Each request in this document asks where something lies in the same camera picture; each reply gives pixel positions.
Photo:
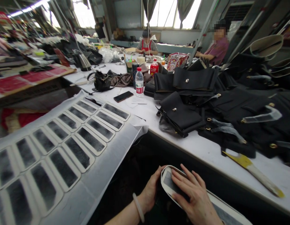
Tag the person's right hand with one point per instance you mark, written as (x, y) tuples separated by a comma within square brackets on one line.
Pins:
[(199, 201)]

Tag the person's left hand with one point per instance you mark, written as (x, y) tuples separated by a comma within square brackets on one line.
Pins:
[(149, 189)]

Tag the person's right index finger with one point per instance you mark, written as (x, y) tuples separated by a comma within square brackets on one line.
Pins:
[(180, 179)]

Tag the person's right middle finger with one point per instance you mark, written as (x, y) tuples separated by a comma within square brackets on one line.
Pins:
[(188, 173)]

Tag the person's right ring finger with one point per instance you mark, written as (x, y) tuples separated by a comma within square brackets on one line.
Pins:
[(198, 179)]

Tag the person's left thumb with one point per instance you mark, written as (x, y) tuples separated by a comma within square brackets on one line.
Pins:
[(160, 172)]

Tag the person's right thumb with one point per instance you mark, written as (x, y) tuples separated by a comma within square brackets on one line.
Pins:
[(179, 198)]

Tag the bent white bordered black panel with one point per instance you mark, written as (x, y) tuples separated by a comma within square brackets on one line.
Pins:
[(168, 182)]

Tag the yellow and white bone folder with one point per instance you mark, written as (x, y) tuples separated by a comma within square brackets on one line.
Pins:
[(255, 172)]

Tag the black handbag with silver clasp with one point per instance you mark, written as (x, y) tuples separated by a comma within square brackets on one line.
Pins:
[(182, 114)]

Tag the white paper slip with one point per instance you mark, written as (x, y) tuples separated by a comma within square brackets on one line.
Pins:
[(138, 100)]

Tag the black smartphone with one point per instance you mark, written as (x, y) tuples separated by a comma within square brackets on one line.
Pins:
[(123, 96)]

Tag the pile of black handbags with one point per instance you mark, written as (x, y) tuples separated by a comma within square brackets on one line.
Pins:
[(248, 103)]

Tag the clear water bottle red cap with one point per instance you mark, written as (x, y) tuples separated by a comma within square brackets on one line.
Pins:
[(139, 82)]

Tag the row of flat glued panels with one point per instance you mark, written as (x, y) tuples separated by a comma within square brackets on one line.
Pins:
[(65, 150)]

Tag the dark patterned tumbler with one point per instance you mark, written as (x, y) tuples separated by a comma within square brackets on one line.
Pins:
[(135, 75)]

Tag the brown leather bag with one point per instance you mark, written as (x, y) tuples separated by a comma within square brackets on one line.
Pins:
[(122, 78)]

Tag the red soda bottle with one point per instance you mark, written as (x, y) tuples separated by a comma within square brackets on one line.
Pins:
[(154, 68)]

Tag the colourful patterned gift bag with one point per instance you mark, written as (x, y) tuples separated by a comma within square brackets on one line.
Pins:
[(176, 61)]

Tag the white tape roll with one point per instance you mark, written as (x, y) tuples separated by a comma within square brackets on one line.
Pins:
[(140, 60)]

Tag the clear plastic bags heap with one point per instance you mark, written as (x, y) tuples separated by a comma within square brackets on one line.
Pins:
[(109, 55)]

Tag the steel electric kettle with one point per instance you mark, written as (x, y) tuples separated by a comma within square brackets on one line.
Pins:
[(82, 62)]

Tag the red and beige cloth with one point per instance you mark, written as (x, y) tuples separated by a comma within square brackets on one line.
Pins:
[(20, 119)]

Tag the beige handbag shells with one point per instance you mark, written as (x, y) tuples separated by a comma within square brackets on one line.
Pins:
[(266, 45)]

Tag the window with grey curtains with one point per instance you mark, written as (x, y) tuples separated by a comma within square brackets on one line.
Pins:
[(168, 14)]

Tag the table with red cover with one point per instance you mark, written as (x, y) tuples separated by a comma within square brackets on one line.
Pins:
[(27, 79)]

